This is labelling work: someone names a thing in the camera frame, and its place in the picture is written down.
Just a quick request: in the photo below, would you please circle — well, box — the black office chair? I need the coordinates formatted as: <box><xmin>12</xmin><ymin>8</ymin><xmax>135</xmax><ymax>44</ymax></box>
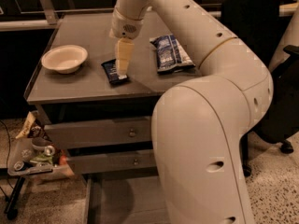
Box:
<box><xmin>220</xmin><ymin>0</ymin><xmax>299</xmax><ymax>177</ymax></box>

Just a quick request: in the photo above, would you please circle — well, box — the dark blue rxbar wrapper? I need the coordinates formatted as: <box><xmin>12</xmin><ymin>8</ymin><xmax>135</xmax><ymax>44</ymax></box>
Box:
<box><xmin>101</xmin><ymin>59</ymin><xmax>129</xmax><ymax>85</ymax></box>

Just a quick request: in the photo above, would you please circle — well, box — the grey top drawer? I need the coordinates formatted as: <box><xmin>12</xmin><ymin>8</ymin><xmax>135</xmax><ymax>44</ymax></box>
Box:
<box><xmin>45</xmin><ymin>117</ymin><xmax>151</xmax><ymax>149</ymax></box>

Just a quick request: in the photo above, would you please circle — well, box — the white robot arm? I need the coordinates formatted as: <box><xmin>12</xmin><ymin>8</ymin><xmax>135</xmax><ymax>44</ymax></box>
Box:
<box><xmin>112</xmin><ymin>0</ymin><xmax>287</xmax><ymax>224</ymax></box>

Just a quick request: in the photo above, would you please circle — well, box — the white paper bowl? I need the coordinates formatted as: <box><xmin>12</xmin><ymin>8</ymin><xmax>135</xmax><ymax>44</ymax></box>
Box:
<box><xmin>41</xmin><ymin>45</ymin><xmax>88</xmax><ymax>74</ymax></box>

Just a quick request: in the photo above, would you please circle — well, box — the silver soda can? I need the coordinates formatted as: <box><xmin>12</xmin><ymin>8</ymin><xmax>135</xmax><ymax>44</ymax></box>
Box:
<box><xmin>13</xmin><ymin>161</ymin><xmax>25</xmax><ymax>172</ymax></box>

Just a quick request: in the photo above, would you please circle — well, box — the brass top drawer knob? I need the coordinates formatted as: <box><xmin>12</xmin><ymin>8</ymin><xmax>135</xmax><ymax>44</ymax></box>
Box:
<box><xmin>129</xmin><ymin>129</ymin><xmax>136</xmax><ymax>137</ymax></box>

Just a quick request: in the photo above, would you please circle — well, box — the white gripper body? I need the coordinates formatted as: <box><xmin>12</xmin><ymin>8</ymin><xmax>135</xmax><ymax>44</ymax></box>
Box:
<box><xmin>111</xmin><ymin>8</ymin><xmax>143</xmax><ymax>39</ymax></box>

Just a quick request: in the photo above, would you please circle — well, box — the grey middle drawer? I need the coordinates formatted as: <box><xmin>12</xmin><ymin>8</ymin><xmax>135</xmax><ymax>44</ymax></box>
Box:
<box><xmin>66</xmin><ymin>149</ymin><xmax>156</xmax><ymax>174</ymax></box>

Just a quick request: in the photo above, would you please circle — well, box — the blue white chip bag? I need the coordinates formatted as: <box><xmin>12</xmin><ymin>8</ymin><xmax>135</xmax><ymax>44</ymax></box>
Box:
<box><xmin>149</xmin><ymin>35</ymin><xmax>195</xmax><ymax>74</ymax></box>

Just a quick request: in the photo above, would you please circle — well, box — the tan snack bag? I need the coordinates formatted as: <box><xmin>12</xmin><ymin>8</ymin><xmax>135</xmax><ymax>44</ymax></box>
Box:
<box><xmin>16</xmin><ymin>112</ymin><xmax>36</xmax><ymax>139</ymax></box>

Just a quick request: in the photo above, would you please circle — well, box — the black stand leg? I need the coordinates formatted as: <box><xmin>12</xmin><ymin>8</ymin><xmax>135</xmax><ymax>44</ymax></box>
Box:
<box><xmin>4</xmin><ymin>176</ymin><xmax>25</xmax><ymax>220</ymax></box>

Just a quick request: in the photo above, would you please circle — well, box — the clear plastic bin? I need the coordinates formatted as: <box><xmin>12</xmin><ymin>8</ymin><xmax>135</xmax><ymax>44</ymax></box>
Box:
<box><xmin>7</xmin><ymin>110</ymin><xmax>76</xmax><ymax>182</ymax></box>

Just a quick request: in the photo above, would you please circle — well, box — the grey drawer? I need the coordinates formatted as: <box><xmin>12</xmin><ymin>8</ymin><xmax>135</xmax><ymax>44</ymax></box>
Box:
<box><xmin>45</xmin><ymin>117</ymin><xmax>151</xmax><ymax>149</ymax></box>
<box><xmin>66</xmin><ymin>149</ymin><xmax>156</xmax><ymax>174</ymax></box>
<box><xmin>83</xmin><ymin>170</ymin><xmax>170</xmax><ymax>224</ymax></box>

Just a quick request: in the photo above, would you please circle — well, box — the grey bottom drawer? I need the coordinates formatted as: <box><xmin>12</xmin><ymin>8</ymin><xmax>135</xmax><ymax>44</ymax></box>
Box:
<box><xmin>83</xmin><ymin>170</ymin><xmax>170</xmax><ymax>224</ymax></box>

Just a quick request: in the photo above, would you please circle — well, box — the metal railing bar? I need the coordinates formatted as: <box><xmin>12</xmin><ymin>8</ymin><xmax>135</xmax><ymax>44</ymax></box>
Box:
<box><xmin>0</xmin><ymin>0</ymin><xmax>299</xmax><ymax>34</ymax></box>

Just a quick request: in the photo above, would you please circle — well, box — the grey drawer cabinet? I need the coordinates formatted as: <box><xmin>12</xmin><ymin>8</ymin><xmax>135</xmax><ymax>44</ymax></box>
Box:
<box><xmin>23</xmin><ymin>8</ymin><xmax>204</xmax><ymax>224</ymax></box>

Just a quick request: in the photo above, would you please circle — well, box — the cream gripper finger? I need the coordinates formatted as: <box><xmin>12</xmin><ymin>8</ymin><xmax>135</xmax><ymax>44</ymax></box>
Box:
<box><xmin>115</xmin><ymin>37</ymin><xmax>135</xmax><ymax>76</ymax></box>

